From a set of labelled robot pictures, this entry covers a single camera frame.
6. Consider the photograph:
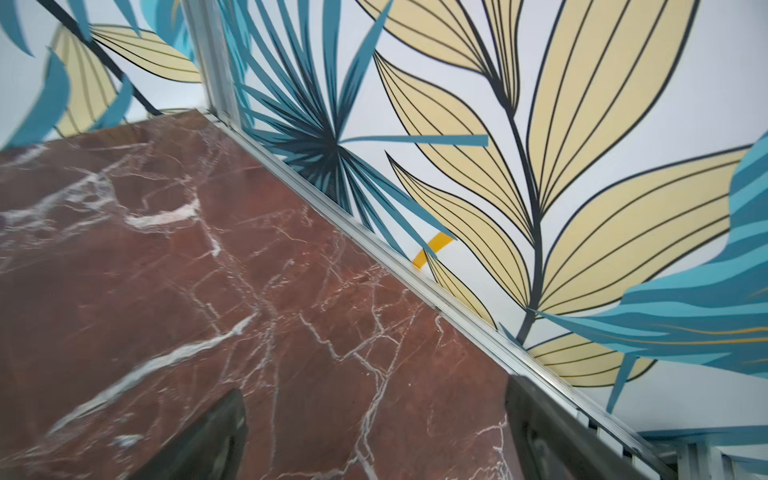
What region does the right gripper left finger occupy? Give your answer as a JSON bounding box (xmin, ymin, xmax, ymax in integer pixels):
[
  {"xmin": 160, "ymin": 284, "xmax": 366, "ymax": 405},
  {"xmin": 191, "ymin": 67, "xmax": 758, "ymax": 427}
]
[{"xmin": 130, "ymin": 389, "xmax": 248, "ymax": 479}]

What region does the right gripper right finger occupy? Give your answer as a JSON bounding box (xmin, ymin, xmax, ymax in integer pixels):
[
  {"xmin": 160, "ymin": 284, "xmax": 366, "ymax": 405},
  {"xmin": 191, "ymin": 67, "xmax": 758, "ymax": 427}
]
[{"xmin": 505, "ymin": 375, "xmax": 643, "ymax": 480}]

